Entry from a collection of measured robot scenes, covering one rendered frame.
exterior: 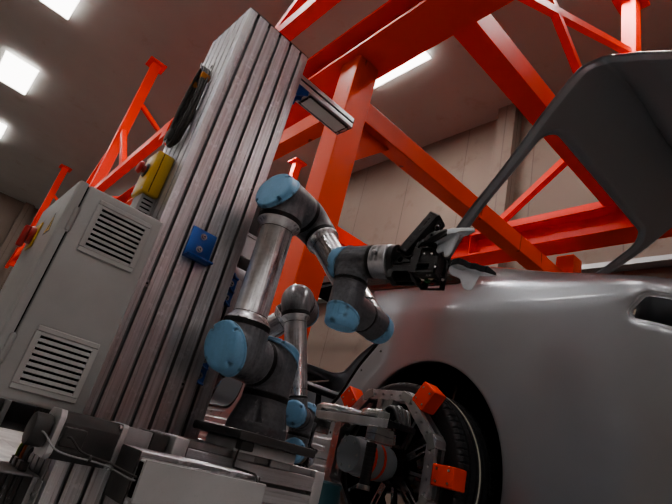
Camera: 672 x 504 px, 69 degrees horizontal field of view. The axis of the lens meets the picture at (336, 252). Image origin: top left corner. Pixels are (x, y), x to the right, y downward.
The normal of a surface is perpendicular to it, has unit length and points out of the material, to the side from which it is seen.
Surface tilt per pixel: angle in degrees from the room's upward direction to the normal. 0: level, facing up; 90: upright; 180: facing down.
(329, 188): 90
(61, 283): 90
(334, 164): 90
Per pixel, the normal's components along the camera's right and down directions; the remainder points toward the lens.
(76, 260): 0.67, -0.15
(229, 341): -0.54, -0.33
